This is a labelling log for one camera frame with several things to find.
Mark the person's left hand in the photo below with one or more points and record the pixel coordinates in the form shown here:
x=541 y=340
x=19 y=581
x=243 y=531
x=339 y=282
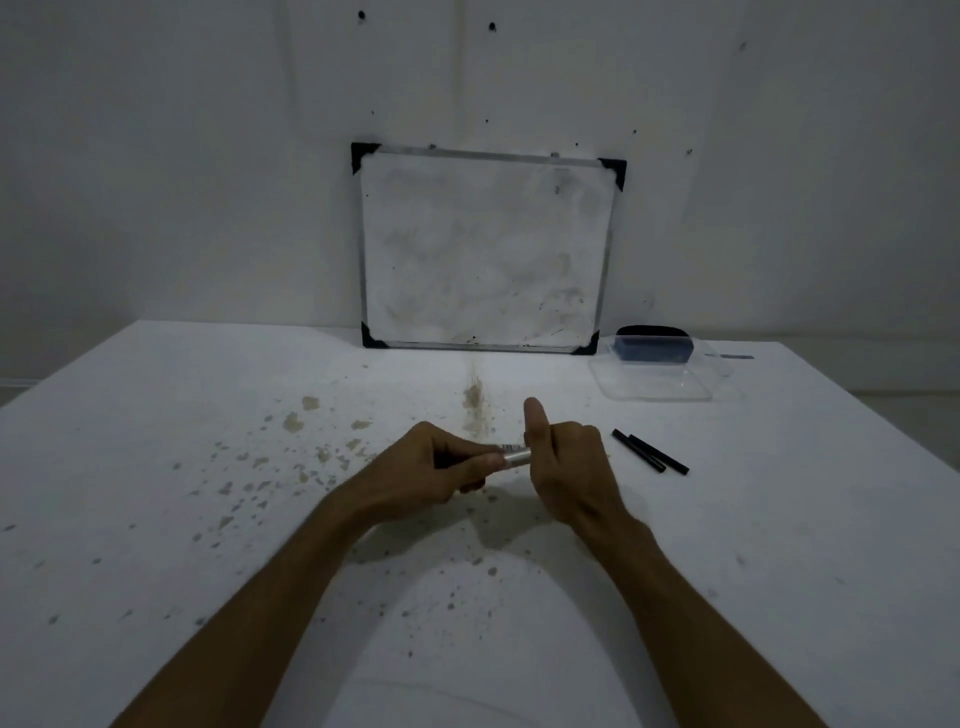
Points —
x=420 y=469

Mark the person's right hand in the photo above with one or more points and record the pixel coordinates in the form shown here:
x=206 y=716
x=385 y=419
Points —
x=574 y=472

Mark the person's left fingers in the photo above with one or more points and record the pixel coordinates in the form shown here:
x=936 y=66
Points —
x=476 y=469

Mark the person's right thumb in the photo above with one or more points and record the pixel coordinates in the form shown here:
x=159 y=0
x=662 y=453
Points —
x=535 y=424

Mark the silver marker pen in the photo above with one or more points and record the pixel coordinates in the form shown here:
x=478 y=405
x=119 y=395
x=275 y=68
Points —
x=512 y=455

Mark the person's left forearm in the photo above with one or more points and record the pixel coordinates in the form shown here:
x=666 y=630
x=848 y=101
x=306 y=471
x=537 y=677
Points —
x=247 y=622

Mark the person's right forearm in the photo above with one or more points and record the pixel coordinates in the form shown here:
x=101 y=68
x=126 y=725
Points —
x=697 y=637

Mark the black marker pen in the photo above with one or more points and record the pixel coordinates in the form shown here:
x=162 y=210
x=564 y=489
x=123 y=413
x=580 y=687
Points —
x=660 y=454
x=637 y=451

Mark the clear plastic tray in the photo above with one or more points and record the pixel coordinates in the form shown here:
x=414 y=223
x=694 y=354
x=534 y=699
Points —
x=664 y=375

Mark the blue whiteboard eraser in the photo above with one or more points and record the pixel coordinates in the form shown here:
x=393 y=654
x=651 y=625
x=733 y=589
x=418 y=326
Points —
x=651 y=346

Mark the small framed whiteboard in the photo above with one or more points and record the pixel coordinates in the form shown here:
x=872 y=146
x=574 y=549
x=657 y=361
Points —
x=484 y=251

